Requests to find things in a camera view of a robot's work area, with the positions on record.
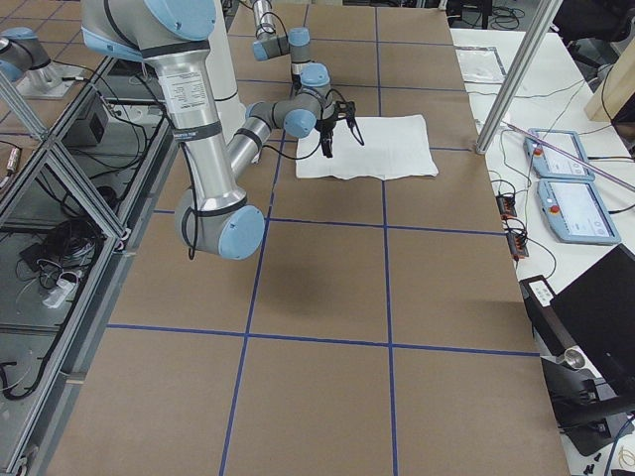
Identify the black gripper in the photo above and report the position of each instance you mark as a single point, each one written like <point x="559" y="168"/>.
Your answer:
<point x="325" y="130"/>

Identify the white long-sleeve printed shirt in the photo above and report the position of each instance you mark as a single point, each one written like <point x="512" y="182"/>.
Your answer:
<point x="393" y="148"/>

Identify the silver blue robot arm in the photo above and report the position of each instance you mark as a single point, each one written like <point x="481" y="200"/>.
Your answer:
<point x="172" y="37"/>
<point x="273" y="40"/>

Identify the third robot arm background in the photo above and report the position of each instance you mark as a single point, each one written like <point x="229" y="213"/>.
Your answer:
<point x="26" y="63"/>

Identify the blue teach pendant far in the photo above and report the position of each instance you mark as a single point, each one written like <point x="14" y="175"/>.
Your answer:
<point x="551" y="164"/>

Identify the blue teach pendant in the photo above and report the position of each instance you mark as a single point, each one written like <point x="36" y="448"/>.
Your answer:
<point x="576" y="213"/>
<point x="551" y="164"/>

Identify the blue teach pendant near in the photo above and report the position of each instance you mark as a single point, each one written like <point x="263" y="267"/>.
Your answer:
<point x="576" y="213"/>

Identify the white power strip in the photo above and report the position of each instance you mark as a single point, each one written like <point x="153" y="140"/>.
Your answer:
<point x="63" y="289"/>

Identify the black laptop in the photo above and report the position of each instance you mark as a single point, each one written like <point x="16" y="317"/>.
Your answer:
<point x="597" y="310"/>

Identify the metal cup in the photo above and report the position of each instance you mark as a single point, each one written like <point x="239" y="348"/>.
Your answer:
<point x="574" y="359"/>

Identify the black monitor stand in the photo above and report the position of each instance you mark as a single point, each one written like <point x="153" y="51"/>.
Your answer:
<point x="588" y="411"/>

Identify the aluminium frame post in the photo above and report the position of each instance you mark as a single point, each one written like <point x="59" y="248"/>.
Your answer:
<point x="539" y="26"/>

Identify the aluminium frame rack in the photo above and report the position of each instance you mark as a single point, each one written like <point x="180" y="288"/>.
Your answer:
<point x="79" y="207"/>

